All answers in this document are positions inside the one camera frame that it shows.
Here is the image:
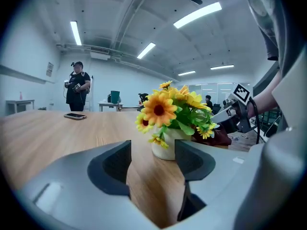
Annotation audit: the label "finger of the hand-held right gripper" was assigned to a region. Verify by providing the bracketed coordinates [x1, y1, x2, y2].
[212, 105, 237, 124]

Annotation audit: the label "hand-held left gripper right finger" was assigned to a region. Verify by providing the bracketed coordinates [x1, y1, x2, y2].
[165, 139, 263, 230]

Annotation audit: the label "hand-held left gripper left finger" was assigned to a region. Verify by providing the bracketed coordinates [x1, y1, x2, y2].
[16, 139, 159, 230]

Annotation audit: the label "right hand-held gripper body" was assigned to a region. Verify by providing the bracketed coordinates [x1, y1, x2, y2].
[223, 83, 252, 134]

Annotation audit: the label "brown cloth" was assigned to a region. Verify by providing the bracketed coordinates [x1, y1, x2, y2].
[191, 122, 233, 147]

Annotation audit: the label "yellow sunflowers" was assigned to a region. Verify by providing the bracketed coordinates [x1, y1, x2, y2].
[134, 80, 218, 161]

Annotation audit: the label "person's right forearm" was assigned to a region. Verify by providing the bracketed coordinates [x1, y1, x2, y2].
[247, 70, 283, 120]

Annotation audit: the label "smartphone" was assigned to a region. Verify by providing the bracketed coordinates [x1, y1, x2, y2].
[63, 113, 87, 121]

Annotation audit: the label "person's grey printed shirt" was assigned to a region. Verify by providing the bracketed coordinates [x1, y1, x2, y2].
[242, 0, 307, 78]

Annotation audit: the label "white table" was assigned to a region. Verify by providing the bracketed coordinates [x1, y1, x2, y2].
[97, 101, 124, 113]

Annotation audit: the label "white side desk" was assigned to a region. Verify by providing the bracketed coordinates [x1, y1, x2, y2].
[5, 99, 35, 116]

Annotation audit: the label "green bin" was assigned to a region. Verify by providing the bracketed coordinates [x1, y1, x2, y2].
[110, 90, 121, 104]

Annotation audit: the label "ceiling air conditioner unit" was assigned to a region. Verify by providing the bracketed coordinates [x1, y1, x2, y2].
[89, 46, 111, 61]

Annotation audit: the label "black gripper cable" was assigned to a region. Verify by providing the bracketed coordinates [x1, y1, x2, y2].
[248, 96, 261, 145]

